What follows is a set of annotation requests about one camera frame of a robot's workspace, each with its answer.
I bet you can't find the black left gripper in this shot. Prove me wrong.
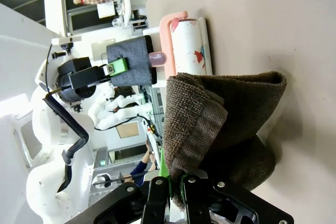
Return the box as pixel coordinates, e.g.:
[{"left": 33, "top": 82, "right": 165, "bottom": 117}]
[{"left": 56, "top": 56, "right": 130, "bottom": 104}]

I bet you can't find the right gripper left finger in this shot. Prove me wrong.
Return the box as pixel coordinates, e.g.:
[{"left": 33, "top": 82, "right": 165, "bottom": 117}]
[{"left": 94, "top": 147, "right": 173, "bottom": 224}]

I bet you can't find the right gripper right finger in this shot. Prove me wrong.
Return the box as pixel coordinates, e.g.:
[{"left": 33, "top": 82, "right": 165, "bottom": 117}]
[{"left": 180, "top": 174, "right": 295, "bottom": 224}]

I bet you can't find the pink lint roller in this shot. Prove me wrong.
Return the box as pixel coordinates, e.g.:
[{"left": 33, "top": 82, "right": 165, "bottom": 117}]
[{"left": 106, "top": 10, "right": 214, "bottom": 88}]

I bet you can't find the brown cloth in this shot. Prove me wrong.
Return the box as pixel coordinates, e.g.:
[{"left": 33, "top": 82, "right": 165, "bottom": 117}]
[{"left": 162, "top": 70, "right": 288, "bottom": 210}]

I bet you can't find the white jointed machine arm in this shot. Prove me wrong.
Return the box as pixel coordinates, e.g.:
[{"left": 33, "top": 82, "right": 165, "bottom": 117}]
[{"left": 88, "top": 92, "right": 153, "bottom": 131}]

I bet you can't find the person in blue sleeve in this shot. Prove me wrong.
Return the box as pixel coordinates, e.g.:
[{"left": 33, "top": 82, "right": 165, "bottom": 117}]
[{"left": 122, "top": 140, "right": 159, "bottom": 186}]

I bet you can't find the white square column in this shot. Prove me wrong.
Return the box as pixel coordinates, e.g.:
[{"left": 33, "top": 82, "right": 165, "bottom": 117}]
[{"left": 43, "top": 0, "right": 69, "bottom": 36}]

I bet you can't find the white ceiling air vent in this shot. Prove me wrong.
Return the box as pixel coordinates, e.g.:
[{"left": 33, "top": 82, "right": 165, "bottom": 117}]
[{"left": 13, "top": 113, "right": 46, "bottom": 167}]

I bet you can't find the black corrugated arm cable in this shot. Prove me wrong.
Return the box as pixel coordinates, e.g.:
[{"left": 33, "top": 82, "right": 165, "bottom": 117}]
[{"left": 43, "top": 42, "right": 90, "bottom": 194}]

